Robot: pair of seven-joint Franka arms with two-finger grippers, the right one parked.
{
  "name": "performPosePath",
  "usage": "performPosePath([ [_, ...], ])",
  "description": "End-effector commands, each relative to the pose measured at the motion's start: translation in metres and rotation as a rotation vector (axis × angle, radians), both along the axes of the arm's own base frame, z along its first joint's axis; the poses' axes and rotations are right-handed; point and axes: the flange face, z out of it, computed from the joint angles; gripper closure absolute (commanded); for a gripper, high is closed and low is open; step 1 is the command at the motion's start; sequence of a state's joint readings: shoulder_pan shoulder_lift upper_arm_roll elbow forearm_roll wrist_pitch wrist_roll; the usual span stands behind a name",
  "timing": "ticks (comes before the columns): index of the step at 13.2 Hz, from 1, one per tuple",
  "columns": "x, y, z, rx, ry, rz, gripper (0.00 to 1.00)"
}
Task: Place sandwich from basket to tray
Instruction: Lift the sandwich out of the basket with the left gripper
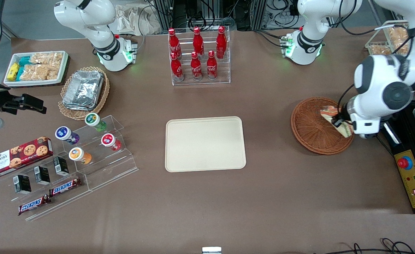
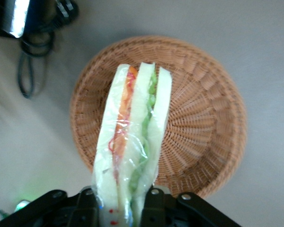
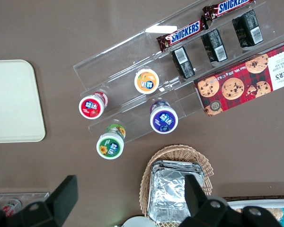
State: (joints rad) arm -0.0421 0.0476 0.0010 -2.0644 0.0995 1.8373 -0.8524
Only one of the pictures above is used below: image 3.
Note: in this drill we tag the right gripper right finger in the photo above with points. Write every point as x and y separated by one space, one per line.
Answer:
196 201

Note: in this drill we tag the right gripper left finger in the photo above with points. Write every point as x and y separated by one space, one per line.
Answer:
61 198

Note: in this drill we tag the aluminium foil tray stack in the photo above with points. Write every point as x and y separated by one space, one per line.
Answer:
165 189

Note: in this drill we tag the light oval wicker basket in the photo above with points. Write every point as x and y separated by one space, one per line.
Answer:
203 163

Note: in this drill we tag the white rectangular snack tray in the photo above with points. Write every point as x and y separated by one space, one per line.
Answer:
255 203

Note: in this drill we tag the beige plastic serving tray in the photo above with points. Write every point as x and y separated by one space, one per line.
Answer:
14 101

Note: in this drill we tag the clear acrylic bottle rack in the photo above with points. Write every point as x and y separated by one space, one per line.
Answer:
38 195

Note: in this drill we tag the red cola bottle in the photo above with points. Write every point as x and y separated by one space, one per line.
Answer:
12 206

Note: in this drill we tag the green lid gum jar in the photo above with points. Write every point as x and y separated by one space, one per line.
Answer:
110 146

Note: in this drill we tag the clear rice cracker pack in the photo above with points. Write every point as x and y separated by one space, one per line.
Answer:
278 214

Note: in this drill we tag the purple lid gum jar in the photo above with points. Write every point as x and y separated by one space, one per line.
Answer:
164 119

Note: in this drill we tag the red lid gum jar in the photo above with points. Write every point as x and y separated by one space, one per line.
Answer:
91 106

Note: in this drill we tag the red tartan cookie box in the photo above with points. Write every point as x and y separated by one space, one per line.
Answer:
239 82

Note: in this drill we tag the orange lid gum jar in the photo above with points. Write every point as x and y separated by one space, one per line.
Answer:
146 81

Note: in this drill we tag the small black carton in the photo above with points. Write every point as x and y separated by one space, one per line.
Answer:
183 62
214 45
248 28

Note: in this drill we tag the clear acrylic stepped stand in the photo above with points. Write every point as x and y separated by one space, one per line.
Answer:
118 61

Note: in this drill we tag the brown Snickers bar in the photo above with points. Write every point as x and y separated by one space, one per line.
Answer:
184 32
229 7

